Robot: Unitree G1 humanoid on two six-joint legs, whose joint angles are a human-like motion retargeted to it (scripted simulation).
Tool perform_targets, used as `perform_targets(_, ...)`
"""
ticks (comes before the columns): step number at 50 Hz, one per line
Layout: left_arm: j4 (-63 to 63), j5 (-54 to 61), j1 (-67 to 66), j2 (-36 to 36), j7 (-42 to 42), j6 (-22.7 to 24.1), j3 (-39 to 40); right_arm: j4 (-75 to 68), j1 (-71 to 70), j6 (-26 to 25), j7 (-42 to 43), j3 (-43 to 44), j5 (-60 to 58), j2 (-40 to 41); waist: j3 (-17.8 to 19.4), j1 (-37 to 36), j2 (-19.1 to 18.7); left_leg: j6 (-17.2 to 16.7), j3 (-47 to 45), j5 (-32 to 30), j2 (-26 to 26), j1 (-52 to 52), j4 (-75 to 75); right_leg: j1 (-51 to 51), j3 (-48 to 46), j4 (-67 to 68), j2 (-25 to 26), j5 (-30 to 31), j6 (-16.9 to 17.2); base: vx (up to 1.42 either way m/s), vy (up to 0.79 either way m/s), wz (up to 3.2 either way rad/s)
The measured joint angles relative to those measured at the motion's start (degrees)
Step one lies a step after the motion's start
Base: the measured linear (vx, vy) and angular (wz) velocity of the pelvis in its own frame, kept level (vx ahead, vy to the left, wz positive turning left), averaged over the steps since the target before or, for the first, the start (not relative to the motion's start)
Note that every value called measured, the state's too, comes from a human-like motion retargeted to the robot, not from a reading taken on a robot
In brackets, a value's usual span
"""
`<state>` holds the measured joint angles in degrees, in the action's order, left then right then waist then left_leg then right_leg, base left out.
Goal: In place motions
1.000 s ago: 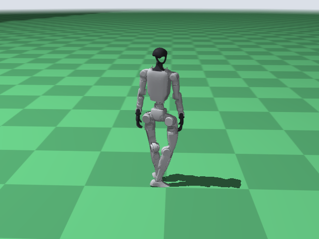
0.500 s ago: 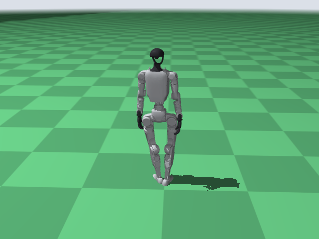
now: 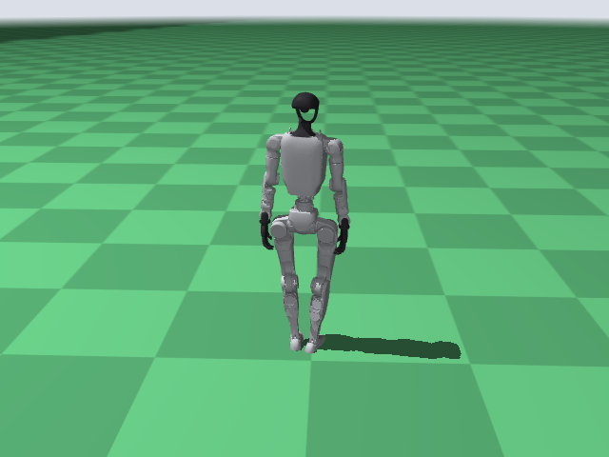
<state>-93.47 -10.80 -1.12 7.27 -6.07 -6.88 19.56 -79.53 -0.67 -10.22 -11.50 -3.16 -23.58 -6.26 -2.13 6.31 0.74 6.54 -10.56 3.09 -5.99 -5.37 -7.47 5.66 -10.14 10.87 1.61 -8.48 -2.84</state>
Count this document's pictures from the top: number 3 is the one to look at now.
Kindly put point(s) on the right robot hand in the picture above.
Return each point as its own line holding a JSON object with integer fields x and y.
{"x": 343, "y": 236}

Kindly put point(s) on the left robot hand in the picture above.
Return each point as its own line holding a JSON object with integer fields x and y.
{"x": 264, "y": 230}

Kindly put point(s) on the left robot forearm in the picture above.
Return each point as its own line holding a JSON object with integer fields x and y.
{"x": 267, "y": 199}

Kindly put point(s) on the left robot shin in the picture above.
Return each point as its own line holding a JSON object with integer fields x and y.
{"x": 291, "y": 304}

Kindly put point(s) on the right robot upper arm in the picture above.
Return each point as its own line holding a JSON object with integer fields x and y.
{"x": 335, "y": 149}

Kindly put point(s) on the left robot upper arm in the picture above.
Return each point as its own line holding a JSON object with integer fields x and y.
{"x": 273, "y": 146}

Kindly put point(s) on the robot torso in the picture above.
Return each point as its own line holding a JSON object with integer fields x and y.
{"x": 303, "y": 169}

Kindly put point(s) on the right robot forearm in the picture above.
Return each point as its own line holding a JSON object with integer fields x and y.
{"x": 341, "y": 205}

